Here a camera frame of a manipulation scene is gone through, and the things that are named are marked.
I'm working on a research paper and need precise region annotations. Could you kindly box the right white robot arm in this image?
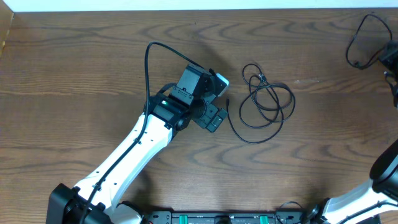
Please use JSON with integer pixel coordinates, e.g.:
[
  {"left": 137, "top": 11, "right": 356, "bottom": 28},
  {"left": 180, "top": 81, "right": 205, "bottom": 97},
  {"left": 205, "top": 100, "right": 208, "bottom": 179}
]
[{"left": 300, "top": 40, "right": 397, "bottom": 223}]

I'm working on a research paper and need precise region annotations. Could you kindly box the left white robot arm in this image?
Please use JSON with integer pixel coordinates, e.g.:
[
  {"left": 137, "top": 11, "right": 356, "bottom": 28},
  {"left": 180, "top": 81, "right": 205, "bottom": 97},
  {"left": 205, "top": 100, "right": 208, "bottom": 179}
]
[{"left": 46, "top": 63, "right": 229, "bottom": 223}]

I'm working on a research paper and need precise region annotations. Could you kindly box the black thin cable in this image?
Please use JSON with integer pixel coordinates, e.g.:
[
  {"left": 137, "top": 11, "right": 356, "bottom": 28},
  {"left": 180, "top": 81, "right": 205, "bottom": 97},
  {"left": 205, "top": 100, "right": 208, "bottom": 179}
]
[
  {"left": 226, "top": 63, "right": 296, "bottom": 145},
  {"left": 345, "top": 13, "right": 393, "bottom": 70}
]

